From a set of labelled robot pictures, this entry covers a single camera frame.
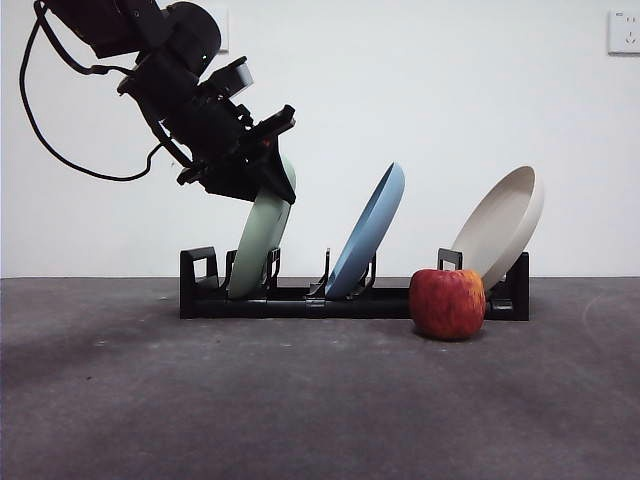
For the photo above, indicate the cream plate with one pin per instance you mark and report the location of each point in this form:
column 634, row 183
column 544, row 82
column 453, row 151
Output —
column 500, row 225

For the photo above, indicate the red apple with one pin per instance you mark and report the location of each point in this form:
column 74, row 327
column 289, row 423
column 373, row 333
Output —
column 446, row 305

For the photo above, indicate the black plate rack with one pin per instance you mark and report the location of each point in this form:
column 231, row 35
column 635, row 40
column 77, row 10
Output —
column 290, row 306

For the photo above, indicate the white wall socket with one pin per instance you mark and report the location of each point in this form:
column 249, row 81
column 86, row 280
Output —
column 625, row 32

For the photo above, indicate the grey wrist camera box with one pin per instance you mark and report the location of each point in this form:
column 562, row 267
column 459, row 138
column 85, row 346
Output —
column 230, row 75

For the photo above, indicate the green plate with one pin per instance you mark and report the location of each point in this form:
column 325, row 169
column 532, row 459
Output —
column 255, row 250

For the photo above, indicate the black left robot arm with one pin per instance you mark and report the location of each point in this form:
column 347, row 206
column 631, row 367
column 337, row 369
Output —
column 185, row 35

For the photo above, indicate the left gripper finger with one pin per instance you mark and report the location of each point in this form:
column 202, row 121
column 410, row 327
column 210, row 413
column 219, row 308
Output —
column 277, row 180
column 230, row 187

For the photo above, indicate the blue plate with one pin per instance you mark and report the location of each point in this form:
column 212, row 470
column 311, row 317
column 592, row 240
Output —
column 367, row 235

